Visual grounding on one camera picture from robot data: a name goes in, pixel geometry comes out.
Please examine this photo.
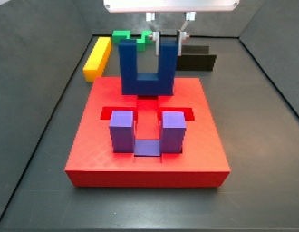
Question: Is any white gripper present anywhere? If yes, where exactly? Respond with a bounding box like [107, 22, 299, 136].
[104, 0, 240, 55]

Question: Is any blue U-shaped block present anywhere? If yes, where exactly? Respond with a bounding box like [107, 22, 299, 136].
[119, 40, 177, 96]

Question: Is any black angled fixture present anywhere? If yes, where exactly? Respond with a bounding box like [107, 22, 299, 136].
[176, 45, 216, 72]

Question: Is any red base board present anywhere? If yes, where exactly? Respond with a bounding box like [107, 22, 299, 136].
[65, 77, 231, 188]

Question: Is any green zigzag block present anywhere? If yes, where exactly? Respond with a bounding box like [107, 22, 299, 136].
[112, 30, 153, 52]

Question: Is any yellow long block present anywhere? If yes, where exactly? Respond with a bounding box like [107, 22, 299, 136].
[84, 37, 112, 82]

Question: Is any purple U-shaped block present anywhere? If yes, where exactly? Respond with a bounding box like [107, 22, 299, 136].
[109, 110, 187, 157]

